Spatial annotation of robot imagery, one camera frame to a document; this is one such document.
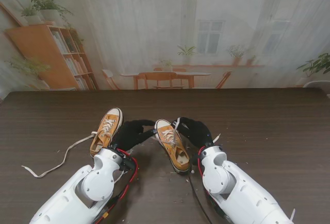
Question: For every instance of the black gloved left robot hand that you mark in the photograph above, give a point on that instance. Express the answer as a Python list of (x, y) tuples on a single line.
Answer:
[(129, 136)]

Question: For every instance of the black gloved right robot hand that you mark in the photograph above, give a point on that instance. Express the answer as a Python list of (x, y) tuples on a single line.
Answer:
[(198, 134)]

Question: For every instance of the yellow canvas sneaker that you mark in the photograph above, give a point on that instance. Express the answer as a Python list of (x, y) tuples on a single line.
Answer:
[(162, 124), (113, 112)]

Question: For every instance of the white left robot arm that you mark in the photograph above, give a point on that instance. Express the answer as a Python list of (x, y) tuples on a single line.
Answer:
[(77, 195)]

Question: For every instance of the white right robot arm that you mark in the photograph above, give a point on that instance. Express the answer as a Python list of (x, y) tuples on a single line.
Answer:
[(232, 182)]

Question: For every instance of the white zip tie right arm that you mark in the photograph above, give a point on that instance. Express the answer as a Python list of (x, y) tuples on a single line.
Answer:
[(293, 214)]

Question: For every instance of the printed room scene backdrop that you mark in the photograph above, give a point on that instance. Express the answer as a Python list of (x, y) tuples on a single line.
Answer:
[(141, 28)]

